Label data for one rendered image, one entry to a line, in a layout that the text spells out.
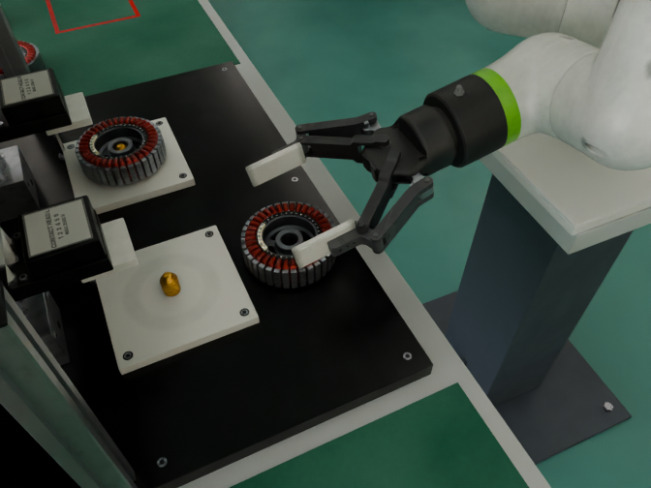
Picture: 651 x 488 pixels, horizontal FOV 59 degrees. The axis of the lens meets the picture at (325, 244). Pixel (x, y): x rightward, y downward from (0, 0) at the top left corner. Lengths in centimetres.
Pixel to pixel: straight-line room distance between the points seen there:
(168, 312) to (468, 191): 143
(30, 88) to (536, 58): 57
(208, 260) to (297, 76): 179
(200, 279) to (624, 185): 57
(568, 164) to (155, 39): 75
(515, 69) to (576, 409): 102
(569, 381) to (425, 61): 149
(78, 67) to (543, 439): 124
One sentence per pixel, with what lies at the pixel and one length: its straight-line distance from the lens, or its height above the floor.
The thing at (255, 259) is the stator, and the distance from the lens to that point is 64.
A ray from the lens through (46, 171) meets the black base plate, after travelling 88.
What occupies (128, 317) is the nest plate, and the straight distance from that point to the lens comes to 65.
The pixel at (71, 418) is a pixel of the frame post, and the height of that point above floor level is 94.
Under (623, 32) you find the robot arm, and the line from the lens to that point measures 61.
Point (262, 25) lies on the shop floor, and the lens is 278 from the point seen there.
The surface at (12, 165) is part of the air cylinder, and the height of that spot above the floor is 82.
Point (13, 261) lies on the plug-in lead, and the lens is 58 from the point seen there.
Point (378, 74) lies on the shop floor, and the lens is 244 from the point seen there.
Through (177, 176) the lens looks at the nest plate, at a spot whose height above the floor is 78.
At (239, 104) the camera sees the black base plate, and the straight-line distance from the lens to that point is 92.
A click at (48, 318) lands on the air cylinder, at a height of 82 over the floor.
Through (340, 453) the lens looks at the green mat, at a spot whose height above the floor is 75.
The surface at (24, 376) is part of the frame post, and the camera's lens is 37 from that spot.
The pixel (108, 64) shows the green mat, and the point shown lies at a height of 75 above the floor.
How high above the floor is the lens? 130
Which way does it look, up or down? 49 degrees down
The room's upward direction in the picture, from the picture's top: straight up
